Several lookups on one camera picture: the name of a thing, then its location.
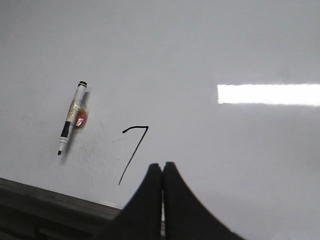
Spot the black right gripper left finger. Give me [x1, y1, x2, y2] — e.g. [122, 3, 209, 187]
[93, 163, 162, 240]

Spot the grey aluminium whiteboard frame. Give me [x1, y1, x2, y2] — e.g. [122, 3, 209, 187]
[0, 177, 166, 240]

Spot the white whiteboard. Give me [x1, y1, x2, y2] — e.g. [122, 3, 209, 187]
[0, 0, 320, 240]

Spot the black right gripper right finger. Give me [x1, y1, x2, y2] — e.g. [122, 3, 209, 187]
[162, 162, 242, 240]

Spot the black written number seven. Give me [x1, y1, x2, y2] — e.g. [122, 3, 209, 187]
[118, 125, 149, 185]

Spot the black whiteboard marker with magnet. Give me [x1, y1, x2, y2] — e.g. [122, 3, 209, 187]
[57, 81, 87, 156]

